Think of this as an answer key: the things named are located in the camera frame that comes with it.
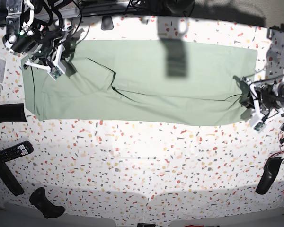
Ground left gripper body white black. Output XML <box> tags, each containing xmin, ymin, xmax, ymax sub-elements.
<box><xmin>247</xmin><ymin>82</ymin><xmax>284</xmax><ymax>132</ymax></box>

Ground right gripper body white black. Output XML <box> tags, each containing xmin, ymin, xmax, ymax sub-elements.
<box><xmin>24</xmin><ymin>45</ymin><xmax>66</xmax><ymax>81</ymax></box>

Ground green T-shirt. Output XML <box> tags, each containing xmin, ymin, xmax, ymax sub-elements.
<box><xmin>22</xmin><ymin>40</ymin><xmax>257</xmax><ymax>126</ymax></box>

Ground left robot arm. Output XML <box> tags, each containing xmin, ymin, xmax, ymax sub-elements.
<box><xmin>234</xmin><ymin>27</ymin><xmax>284</xmax><ymax>132</ymax></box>

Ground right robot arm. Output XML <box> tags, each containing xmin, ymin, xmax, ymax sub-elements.
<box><xmin>3</xmin><ymin>0</ymin><xmax>78</xmax><ymax>80</ymax></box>

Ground black cylinder tube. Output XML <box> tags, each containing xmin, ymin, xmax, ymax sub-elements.
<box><xmin>0</xmin><ymin>103</ymin><xmax>27</xmax><ymax>123</ymax></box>

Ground black TV remote control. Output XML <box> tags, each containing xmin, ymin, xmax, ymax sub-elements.
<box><xmin>0</xmin><ymin>141</ymin><xmax>34</xmax><ymax>163</ymax></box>

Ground long black bar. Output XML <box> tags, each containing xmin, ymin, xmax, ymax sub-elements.
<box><xmin>0</xmin><ymin>159</ymin><xmax>24</xmax><ymax>196</ymax></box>

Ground black curved handle right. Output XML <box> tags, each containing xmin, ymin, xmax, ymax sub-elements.
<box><xmin>256</xmin><ymin>157</ymin><xmax>283</xmax><ymax>195</ymax></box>

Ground black curved handle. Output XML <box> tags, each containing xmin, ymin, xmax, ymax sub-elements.
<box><xmin>29</xmin><ymin>187</ymin><xmax>65</xmax><ymax>219</ymax></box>
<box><xmin>256</xmin><ymin>157</ymin><xmax>283</xmax><ymax>195</ymax></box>

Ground grey camera mount base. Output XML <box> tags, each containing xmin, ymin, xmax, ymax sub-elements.
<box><xmin>101</xmin><ymin>16</ymin><xmax>114</xmax><ymax>31</ymax></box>

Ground red handled screwdriver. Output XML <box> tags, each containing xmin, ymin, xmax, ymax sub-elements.
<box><xmin>185</xmin><ymin>225</ymin><xmax>220</xmax><ymax>227</ymax></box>

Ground black curved handle left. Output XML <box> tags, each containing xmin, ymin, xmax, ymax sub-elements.
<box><xmin>29</xmin><ymin>187</ymin><xmax>65</xmax><ymax>219</ymax></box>

